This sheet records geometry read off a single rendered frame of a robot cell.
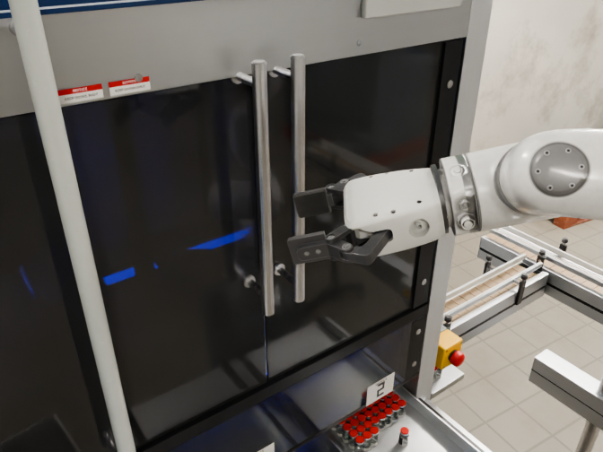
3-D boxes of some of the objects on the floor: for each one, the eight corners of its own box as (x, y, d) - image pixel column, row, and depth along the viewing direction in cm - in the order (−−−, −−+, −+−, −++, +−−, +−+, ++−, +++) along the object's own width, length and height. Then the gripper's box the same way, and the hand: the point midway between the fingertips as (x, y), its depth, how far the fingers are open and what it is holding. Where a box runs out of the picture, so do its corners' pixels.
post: (375, 575, 192) (461, -165, 89) (388, 564, 195) (485, -162, 92) (388, 591, 187) (495, -169, 84) (401, 580, 190) (519, -166, 87)
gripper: (432, 132, 64) (289, 163, 67) (462, 209, 50) (277, 245, 53) (441, 187, 68) (304, 214, 71) (470, 273, 54) (297, 303, 57)
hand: (301, 225), depth 62 cm, fingers open, 8 cm apart
